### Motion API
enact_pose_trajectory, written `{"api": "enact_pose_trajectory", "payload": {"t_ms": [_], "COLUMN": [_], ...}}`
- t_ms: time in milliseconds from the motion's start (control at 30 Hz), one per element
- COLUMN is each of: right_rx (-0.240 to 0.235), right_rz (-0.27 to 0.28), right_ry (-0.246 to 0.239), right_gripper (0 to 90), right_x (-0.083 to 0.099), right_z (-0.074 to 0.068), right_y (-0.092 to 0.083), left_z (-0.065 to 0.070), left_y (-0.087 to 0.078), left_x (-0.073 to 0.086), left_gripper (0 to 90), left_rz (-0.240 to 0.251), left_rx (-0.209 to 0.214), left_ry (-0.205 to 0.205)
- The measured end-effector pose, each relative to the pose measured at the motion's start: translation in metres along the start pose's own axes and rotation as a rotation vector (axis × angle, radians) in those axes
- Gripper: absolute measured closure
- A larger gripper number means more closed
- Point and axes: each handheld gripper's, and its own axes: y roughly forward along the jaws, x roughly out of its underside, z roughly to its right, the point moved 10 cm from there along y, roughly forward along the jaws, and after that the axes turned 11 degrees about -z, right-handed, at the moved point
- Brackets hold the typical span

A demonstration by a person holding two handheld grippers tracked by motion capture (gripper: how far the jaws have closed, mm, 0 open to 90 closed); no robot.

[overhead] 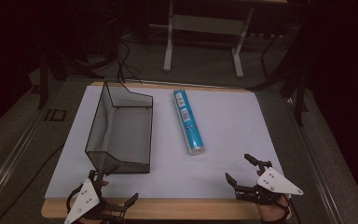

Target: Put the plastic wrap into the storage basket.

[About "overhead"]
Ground black floor cable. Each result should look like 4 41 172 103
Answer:
0 143 66 224

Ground white table mat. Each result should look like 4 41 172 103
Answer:
44 84 285 200

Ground white metal table frame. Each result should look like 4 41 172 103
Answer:
162 0 256 79

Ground dark transparent plastic bin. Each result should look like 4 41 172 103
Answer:
84 80 154 175

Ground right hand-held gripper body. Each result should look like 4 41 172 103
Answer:
234 167 305 207

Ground blue roll in clear wrap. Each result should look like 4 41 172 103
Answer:
172 89 206 157

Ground power strip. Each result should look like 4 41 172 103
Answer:
251 32 284 40

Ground person's left hand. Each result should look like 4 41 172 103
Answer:
101 180 124 222

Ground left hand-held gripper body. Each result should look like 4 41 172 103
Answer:
63 177 129 224

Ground black stand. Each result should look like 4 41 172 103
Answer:
293 69 310 128
36 50 51 110

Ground person's right hand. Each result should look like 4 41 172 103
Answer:
255 169 293 224

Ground black floor cables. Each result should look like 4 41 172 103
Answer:
115 38 143 84

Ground black rectangular floor plate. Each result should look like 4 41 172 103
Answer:
44 108 67 122

